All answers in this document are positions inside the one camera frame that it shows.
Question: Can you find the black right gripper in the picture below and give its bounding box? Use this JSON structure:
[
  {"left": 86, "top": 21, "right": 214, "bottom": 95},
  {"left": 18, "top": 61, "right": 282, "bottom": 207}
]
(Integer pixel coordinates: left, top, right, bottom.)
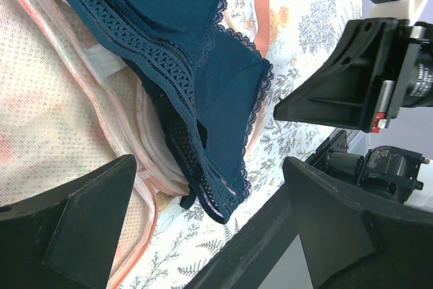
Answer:
[{"left": 273, "top": 18, "right": 432, "bottom": 133}]

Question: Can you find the peach floral mesh laundry bag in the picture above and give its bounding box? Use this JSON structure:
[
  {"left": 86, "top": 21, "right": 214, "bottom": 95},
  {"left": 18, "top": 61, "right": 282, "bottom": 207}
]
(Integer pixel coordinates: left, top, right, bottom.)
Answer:
[{"left": 0, "top": 0, "right": 271, "bottom": 289}]

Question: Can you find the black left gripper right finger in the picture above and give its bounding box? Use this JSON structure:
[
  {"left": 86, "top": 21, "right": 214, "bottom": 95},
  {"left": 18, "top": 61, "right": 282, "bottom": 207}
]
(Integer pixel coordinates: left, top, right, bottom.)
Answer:
[{"left": 283, "top": 157, "right": 432, "bottom": 288}]

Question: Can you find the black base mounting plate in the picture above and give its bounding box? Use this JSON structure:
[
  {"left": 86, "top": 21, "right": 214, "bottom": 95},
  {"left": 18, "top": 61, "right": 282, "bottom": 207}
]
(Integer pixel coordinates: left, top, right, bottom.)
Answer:
[{"left": 184, "top": 129, "right": 433, "bottom": 289}]

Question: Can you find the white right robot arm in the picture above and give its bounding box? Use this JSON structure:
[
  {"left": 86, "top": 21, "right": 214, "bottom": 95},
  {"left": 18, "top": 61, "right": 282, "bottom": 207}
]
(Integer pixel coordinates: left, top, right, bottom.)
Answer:
[{"left": 273, "top": 0, "right": 432, "bottom": 133}]

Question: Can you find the navy blue lace bra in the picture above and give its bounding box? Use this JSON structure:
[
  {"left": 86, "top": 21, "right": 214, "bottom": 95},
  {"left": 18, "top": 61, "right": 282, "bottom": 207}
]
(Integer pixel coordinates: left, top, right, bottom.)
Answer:
[{"left": 67, "top": 0, "right": 272, "bottom": 224}]

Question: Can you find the floral patterned table mat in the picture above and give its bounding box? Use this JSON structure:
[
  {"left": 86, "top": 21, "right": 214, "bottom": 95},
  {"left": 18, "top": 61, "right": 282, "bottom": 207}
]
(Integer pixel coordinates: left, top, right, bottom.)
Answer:
[{"left": 123, "top": 0, "right": 361, "bottom": 288}]

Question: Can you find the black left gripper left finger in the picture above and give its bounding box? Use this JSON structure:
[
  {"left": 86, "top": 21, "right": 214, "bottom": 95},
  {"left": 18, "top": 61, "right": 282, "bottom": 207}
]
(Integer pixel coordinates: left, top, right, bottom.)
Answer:
[{"left": 1, "top": 155, "right": 137, "bottom": 288}]

